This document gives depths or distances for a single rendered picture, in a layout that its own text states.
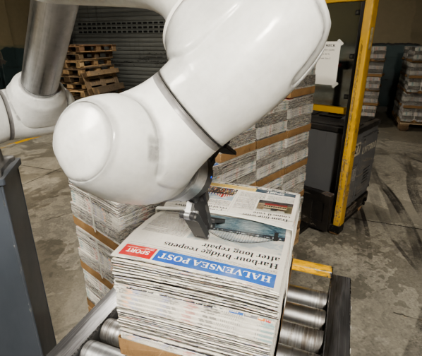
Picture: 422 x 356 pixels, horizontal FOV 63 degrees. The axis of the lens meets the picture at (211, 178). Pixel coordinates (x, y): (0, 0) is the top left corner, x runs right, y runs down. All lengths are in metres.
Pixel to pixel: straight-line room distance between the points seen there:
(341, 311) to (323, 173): 2.02
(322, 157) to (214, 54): 2.50
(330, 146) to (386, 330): 1.30
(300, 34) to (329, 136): 2.42
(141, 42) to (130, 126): 9.05
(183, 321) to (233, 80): 0.44
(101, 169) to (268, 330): 0.40
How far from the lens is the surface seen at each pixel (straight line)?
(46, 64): 1.04
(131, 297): 0.66
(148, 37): 9.23
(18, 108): 1.17
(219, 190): 0.83
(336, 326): 0.85
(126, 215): 1.32
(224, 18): 0.33
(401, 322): 2.20
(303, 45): 0.34
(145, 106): 0.33
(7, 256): 1.28
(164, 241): 0.63
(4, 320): 1.43
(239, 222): 0.70
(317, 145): 2.79
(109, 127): 0.30
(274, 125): 1.95
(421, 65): 6.40
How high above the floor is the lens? 1.36
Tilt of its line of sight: 22 degrees down
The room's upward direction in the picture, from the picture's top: straight up
